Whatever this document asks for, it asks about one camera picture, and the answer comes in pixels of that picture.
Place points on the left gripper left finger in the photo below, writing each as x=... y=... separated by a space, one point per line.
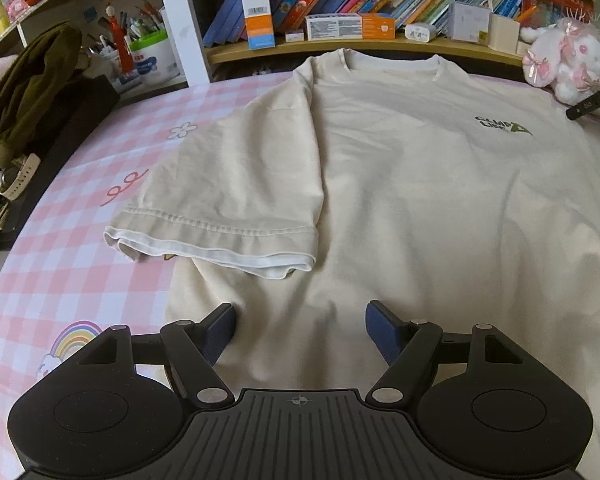
x=191 y=351

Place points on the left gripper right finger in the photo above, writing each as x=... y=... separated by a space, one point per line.
x=408 y=348

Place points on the black right gripper tip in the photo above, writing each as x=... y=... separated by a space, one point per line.
x=587 y=106

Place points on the beige t-shirt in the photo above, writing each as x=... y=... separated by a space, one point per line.
x=446 y=197

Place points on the pink white plush bunny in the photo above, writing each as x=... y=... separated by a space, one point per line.
x=564 y=57

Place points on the cream small box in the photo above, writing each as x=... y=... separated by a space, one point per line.
x=503 y=34

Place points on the pink checkered bed sheet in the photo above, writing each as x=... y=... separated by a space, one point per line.
x=61 y=284

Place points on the white square box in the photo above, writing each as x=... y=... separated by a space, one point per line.
x=469 y=23

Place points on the white wrist watch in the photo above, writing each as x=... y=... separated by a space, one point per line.
x=15 y=178

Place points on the flat white orange box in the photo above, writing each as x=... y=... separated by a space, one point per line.
x=365 y=26

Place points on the white pen holder tub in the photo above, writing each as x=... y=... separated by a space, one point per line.
x=154 y=58

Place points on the wooden shelf board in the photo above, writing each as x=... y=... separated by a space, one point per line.
x=439 y=46

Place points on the dark olive garment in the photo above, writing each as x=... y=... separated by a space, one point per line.
x=32 y=82

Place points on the tall white orange blue box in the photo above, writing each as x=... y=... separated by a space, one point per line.
x=258 y=24

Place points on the white shelf post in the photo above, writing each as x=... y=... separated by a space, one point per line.
x=185 y=33

